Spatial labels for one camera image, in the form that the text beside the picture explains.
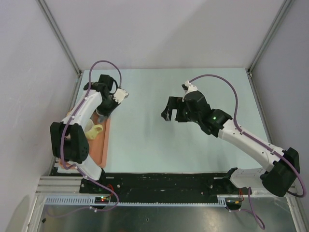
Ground right aluminium frame post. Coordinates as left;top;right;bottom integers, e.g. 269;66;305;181
247;0;295;75

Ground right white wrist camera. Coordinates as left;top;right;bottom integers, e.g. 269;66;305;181
182;81;198;97

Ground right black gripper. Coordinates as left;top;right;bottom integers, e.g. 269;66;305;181
161;97;200;124

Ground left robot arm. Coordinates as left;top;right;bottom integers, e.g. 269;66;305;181
50;74;128;193

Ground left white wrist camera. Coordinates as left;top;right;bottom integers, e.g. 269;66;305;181
113;88;129;104

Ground grey mug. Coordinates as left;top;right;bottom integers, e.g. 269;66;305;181
97;113;107;123

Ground left aluminium frame post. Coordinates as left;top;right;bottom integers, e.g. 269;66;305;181
36;0;82;77

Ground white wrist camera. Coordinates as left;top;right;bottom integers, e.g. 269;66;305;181
182;81;198;97
113;88;129;104

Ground salmon plastic tray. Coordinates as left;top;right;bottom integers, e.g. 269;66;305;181
59;113;112;171

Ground white cable duct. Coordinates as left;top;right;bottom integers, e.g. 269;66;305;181
45;195;226;207

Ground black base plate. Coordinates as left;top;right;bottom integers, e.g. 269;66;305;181
79;168;248;203

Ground yellow mug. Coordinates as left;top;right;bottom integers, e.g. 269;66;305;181
84;119;103;140

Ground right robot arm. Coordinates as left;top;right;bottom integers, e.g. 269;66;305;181
161;91;299;197

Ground aluminium frame post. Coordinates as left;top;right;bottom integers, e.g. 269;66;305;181
247;0;295;75
36;0;82;77

